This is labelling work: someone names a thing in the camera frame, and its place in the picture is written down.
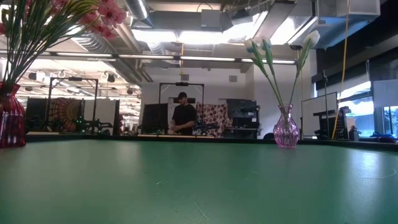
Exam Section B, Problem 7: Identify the purple glass vase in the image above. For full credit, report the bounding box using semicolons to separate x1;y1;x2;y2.
273;104;300;149

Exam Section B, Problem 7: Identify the pink artificial flower bunch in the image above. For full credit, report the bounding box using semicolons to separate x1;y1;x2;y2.
0;0;35;85
12;0;75;85
18;0;128;85

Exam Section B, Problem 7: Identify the red glass vase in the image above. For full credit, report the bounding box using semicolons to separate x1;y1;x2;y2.
0;82;27;149

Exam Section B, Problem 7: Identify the red patterned cloth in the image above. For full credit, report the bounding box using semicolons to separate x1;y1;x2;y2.
196;103;233;138

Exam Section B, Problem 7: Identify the person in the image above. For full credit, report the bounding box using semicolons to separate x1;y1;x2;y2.
170;91;198;136

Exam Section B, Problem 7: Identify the black shelf unit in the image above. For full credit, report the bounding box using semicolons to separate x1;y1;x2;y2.
225;98;261;139

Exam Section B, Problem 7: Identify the long ceiling light tube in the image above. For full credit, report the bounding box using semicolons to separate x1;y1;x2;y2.
101;53;301;65

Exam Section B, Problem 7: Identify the green table mat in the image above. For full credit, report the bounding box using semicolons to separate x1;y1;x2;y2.
0;139;398;224

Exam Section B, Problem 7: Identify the white board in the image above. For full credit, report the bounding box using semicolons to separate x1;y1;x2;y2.
300;91;338;138

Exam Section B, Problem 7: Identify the black tripod stand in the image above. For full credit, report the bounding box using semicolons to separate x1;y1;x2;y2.
322;70;331;139

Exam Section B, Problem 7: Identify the mandala tapestry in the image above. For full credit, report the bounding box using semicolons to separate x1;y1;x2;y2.
46;98;84;133

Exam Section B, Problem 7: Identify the black equipment rack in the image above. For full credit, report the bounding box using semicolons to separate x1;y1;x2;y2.
313;106;353;140

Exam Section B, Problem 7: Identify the black metal station frame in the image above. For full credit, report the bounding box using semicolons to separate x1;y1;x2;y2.
158;82;205;134
49;77;100;134

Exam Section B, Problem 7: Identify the silver ventilation duct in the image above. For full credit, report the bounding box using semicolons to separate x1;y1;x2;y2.
125;0;154;28

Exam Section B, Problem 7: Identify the yellow hanging cable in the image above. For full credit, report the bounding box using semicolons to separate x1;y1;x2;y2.
330;0;351;140

